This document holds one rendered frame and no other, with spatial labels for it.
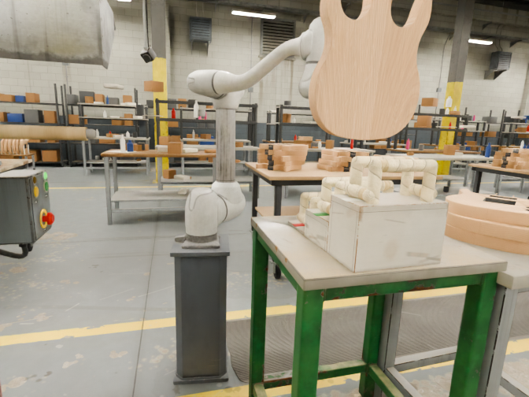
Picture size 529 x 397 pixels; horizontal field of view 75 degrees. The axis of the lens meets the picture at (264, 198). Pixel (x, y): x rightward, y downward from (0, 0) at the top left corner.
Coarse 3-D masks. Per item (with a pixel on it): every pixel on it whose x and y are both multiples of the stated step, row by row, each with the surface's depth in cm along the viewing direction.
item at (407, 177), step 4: (404, 172) 96; (408, 172) 96; (412, 172) 96; (404, 176) 97; (408, 176) 96; (412, 176) 96; (404, 180) 97; (408, 180) 96; (412, 180) 97; (404, 184) 97; (408, 184) 96; (400, 188) 98; (404, 188) 97; (408, 188) 97; (400, 192) 98; (404, 192) 97; (408, 192) 97
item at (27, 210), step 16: (0, 176) 96; (16, 176) 97; (0, 192) 96; (16, 192) 97; (32, 192) 99; (48, 192) 112; (0, 208) 97; (16, 208) 98; (32, 208) 100; (48, 208) 112; (0, 224) 98; (16, 224) 99; (32, 224) 100; (0, 240) 98; (16, 240) 100; (32, 240) 101; (16, 256) 103
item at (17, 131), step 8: (0, 128) 76; (8, 128) 76; (16, 128) 76; (24, 128) 77; (32, 128) 77; (40, 128) 78; (48, 128) 78; (56, 128) 79; (64, 128) 79; (72, 128) 80; (80, 128) 80; (0, 136) 76; (8, 136) 76; (16, 136) 77; (24, 136) 77; (32, 136) 78; (40, 136) 78; (48, 136) 78; (56, 136) 79; (64, 136) 79; (72, 136) 80; (80, 136) 80
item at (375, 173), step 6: (372, 168) 83; (378, 168) 82; (372, 174) 83; (378, 174) 83; (372, 180) 83; (378, 180) 83; (372, 186) 84; (378, 186) 84; (378, 192) 84; (378, 198) 84; (372, 204) 84
